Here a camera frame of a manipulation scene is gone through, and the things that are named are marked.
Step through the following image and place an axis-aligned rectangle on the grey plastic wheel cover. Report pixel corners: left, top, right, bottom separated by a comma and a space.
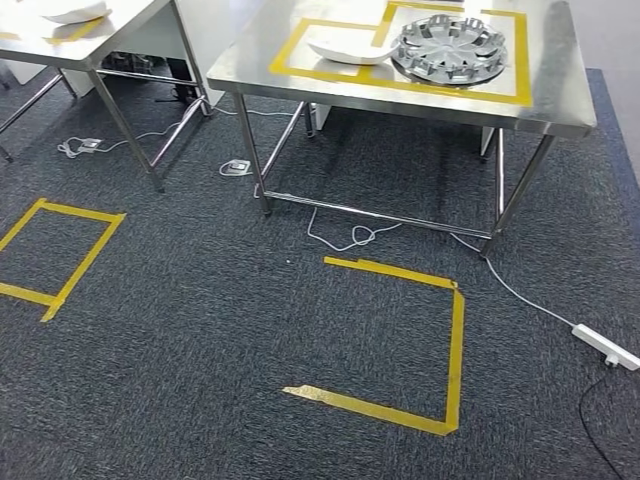
389, 14, 509, 87

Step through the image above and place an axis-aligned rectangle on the stainless steel workbench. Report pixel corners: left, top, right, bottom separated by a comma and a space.
0, 0, 215, 195
206, 0, 598, 260

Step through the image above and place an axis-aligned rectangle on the white plastic mirror cover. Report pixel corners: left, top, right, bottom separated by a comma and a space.
307, 36, 401, 66

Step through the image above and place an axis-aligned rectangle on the yellow floor tape outline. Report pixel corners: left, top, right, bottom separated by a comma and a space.
282, 256, 466, 437
0, 197, 127, 324

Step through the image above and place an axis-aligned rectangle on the white cabinet panel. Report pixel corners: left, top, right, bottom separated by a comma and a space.
112, 0, 269, 107

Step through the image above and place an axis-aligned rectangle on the dark equipment pile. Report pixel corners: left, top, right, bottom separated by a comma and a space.
100, 51, 201, 106

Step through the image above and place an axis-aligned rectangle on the white power strip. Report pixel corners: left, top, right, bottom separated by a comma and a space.
572, 323, 640, 372

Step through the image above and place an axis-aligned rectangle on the white floor adapter with cable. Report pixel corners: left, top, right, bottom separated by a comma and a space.
56, 121, 183, 160
219, 158, 254, 179

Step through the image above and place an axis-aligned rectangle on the white power strip cable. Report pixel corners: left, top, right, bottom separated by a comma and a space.
306, 206, 576, 327

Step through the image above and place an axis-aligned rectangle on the long black floor cable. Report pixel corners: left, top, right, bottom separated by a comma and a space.
579, 374, 626, 480

